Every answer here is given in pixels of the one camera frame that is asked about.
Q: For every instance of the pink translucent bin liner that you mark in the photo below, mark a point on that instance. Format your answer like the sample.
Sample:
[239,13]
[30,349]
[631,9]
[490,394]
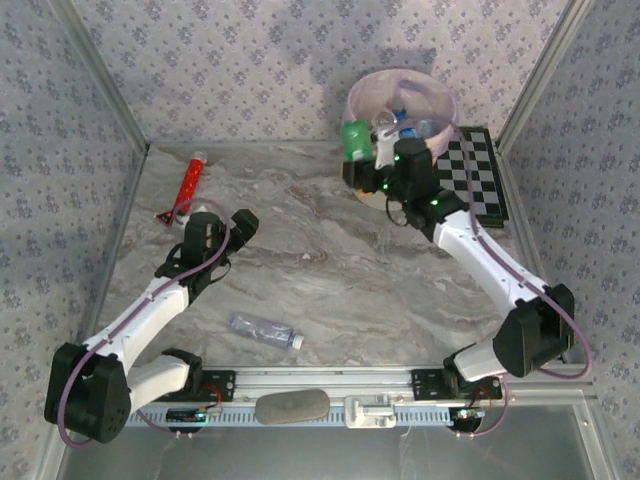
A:
[430,95]

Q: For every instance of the aluminium frame post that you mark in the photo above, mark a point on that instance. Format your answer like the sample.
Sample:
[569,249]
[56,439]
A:
[541,75]
[104,75]

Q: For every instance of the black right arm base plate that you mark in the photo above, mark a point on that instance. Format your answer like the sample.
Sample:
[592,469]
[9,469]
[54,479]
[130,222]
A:
[425,385]

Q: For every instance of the red scraper tool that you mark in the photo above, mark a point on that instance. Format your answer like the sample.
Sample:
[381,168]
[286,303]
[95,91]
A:
[190,180]

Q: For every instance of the Fiji bottle blue cap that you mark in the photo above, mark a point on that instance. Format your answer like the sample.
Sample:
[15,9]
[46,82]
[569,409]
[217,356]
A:
[395,106]

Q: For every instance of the aluminium table side rail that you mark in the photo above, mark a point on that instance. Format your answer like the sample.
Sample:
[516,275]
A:
[129,200]
[537,272]

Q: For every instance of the aluminium frame cross rail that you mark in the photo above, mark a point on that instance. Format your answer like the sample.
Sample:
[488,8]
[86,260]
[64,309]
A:
[325,380]

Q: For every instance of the black right circuit board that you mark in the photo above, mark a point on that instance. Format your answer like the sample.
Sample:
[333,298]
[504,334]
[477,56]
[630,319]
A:
[467,415]

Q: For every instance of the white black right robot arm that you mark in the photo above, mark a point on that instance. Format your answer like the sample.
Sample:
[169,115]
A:
[480,260]

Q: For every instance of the black grey chessboard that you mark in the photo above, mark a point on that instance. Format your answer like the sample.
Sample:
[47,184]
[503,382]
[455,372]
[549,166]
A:
[480,165]

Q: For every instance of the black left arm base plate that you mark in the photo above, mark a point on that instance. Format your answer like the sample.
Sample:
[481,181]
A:
[225,382]

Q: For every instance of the black left circuit board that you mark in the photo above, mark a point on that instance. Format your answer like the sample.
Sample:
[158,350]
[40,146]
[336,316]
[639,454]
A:
[182,415]

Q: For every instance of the silver metal latch bracket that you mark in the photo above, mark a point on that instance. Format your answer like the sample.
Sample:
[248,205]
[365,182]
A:
[370,412]

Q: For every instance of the grey oval stone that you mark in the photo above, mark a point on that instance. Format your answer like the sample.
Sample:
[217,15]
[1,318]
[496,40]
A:
[292,407]

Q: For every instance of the grey metal panel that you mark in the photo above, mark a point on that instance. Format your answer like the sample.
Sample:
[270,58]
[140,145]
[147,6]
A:
[320,455]

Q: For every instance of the green soda bottle yellow cap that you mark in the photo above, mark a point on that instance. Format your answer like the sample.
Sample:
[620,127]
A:
[356,140]

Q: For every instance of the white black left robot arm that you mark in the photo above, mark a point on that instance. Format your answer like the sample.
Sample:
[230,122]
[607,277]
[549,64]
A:
[145,312]

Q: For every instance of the clear bottle white cap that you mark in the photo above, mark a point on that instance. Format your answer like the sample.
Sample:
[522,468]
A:
[260,330]

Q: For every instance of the cream ribbed plastic bin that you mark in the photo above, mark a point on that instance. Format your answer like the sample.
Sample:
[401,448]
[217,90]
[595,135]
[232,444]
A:
[372,200]

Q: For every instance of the black circuit board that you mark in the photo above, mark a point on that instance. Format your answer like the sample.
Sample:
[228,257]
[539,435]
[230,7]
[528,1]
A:
[467,415]
[182,415]

